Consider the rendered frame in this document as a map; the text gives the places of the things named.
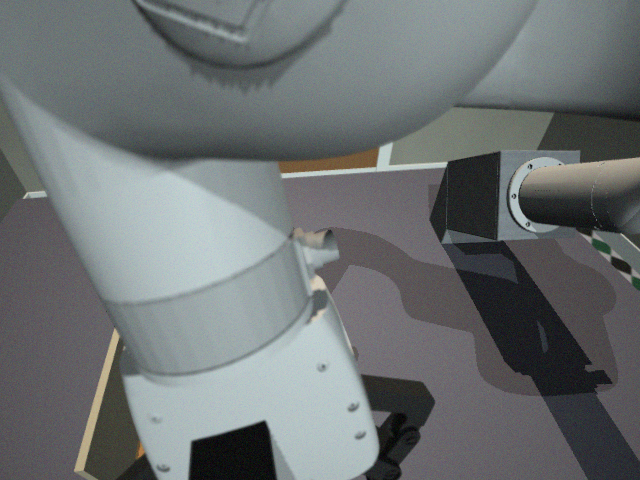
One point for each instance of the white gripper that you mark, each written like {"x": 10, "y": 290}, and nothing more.
{"x": 320, "y": 420}

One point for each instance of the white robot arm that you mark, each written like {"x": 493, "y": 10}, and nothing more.
{"x": 197, "y": 261}

